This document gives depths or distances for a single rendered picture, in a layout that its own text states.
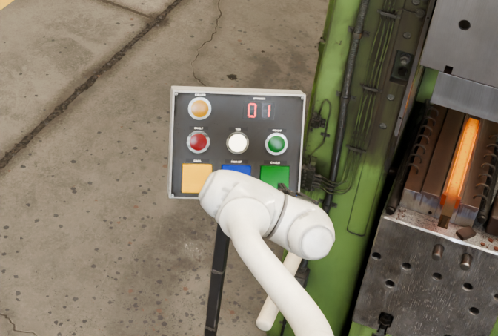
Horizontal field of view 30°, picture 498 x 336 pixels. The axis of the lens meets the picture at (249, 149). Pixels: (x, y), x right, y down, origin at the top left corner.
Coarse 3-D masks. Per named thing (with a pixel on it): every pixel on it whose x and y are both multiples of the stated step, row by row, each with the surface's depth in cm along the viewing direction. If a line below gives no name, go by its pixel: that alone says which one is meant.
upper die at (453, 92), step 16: (448, 80) 222; (464, 80) 220; (432, 96) 226; (448, 96) 225; (464, 96) 223; (480, 96) 222; (496, 96) 220; (464, 112) 226; (480, 112) 224; (496, 112) 223
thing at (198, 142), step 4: (192, 136) 234; (196, 136) 234; (200, 136) 234; (204, 136) 235; (192, 140) 234; (196, 140) 234; (200, 140) 235; (204, 140) 235; (192, 144) 235; (196, 144) 235; (200, 144) 235; (204, 144) 235; (196, 148) 235; (200, 148) 235
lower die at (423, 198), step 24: (432, 120) 270; (456, 120) 270; (480, 120) 269; (432, 144) 262; (456, 144) 260; (480, 144) 262; (432, 168) 252; (480, 168) 254; (408, 192) 247; (432, 192) 245; (480, 192) 247; (432, 216) 249; (456, 216) 246
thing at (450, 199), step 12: (468, 120) 267; (468, 132) 263; (468, 144) 259; (468, 156) 255; (456, 168) 250; (456, 180) 247; (444, 192) 242; (456, 192) 243; (444, 204) 238; (456, 204) 242; (444, 216) 235
